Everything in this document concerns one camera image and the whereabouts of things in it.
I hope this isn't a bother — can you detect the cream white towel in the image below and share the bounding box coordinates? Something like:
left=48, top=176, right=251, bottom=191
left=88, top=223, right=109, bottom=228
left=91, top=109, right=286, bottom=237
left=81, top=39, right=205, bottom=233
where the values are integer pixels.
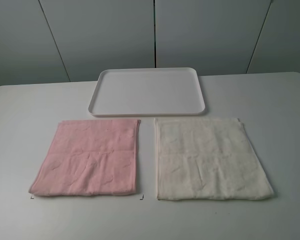
left=154, top=117, right=275, bottom=201

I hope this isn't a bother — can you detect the pink towel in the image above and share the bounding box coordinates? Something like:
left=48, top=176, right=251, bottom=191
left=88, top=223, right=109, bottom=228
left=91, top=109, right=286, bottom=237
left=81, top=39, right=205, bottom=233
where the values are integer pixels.
left=29, top=118, right=141, bottom=197

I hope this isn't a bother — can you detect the white rectangular plastic tray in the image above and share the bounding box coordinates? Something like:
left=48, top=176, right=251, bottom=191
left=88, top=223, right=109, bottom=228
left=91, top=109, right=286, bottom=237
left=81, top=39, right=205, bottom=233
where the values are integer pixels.
left=88, top=67, right=206, bottom=117

